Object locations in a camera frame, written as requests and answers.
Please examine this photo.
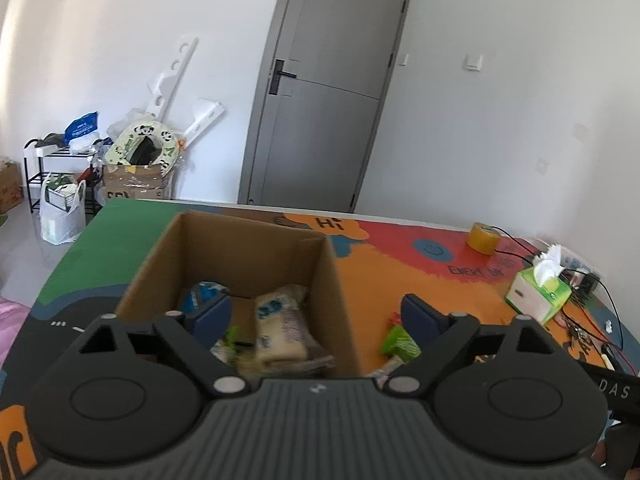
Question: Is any printed floor cardboard box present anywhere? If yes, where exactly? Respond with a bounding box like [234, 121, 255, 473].
[103, 165, 167, 200]

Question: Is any white light switch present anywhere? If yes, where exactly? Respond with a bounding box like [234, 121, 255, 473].
[463, 54, 484, 73]

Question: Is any black cable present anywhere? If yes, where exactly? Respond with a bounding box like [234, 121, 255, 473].
[491, 224, 626, 351]

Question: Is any short white foam board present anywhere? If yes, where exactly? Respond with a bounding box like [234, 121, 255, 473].
[183, 99, 226, 150]

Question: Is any brown cardboard box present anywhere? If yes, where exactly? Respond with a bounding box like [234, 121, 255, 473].
[116, 211, 361, 376]

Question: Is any black power adapter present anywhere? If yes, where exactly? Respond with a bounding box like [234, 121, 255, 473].
[570, 270, 600, 296]

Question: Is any black sesame snack pack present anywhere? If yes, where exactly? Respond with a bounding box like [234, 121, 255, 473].
[255, 284, 335, 377]

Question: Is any red snack bar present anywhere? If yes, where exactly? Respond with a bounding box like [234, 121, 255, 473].
[388, 312, 402, 327]

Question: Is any black shoe rack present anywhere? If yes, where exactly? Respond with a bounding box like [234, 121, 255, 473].
[23, 139, 104, 216]

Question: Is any panda print toilet seat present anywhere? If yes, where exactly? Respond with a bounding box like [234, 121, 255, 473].
[104, 119, 180, 177]

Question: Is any white plastic shopping bag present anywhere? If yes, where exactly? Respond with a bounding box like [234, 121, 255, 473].
[40, 174, 86, 246]

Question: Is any white power strip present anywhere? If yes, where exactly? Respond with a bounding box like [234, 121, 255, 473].
[561, 247, 606, 282]

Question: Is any small blue green pack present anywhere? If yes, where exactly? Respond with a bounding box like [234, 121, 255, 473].
[209, 325, 254, 366]

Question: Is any tall white foam board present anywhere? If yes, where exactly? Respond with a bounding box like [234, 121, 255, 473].
[145, 35, 198, 122]

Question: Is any red cable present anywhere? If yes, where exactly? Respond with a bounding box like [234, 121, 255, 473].
[564, 309, 640, 378]

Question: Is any bunch of keys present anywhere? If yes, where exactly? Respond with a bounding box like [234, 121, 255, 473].
[563, 316, 592, 350]

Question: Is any green tissue box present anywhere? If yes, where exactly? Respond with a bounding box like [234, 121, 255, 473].
[504, 244, 572, 325]

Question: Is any person's right hand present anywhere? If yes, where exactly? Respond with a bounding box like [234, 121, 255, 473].
[591, 424, 639, 480]

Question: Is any yellow tape roll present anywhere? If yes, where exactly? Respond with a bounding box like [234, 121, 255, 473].
[466, 222, 501, 256]

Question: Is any black door handle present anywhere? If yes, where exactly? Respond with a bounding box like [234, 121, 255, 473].
[268, 58, 297, 96]

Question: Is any blue white bag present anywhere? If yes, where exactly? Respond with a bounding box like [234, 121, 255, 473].
[64, 112, 99, 145]

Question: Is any light green candy pack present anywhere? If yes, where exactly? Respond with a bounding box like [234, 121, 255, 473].
[381, 325, 421, 363]

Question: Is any small floor cardboard box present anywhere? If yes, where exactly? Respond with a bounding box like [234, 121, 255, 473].
[0, 159, 23, 214]

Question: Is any grey door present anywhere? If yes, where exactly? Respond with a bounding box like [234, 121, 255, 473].
[238, 0, 410, 212]

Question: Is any white handled knife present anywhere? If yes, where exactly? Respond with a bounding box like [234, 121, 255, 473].
[600, 346, 616, 370]

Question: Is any blue snack pack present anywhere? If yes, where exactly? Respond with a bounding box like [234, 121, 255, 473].
[179, 281, 229, 316]

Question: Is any colourful cartoon table mat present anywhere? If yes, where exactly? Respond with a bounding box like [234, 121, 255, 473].
[1, 200, 639, 479]

